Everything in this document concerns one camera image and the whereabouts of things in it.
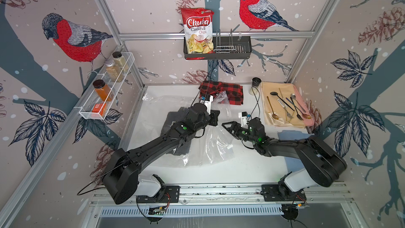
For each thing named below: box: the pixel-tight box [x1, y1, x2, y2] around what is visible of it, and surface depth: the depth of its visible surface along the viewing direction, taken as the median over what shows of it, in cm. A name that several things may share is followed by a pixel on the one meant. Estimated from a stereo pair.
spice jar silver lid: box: [104, 59, 123, 83], surface depth 77 cm
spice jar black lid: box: [112, 51, 130, 73], surface depth 82 cm
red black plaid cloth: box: [198, 80, 244, 106], surface depth 117 cm
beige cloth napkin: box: [260, 81, 306, 129], surface depth 109 cm
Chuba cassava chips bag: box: [180, 7, 216, 61], surface depth 84 cm
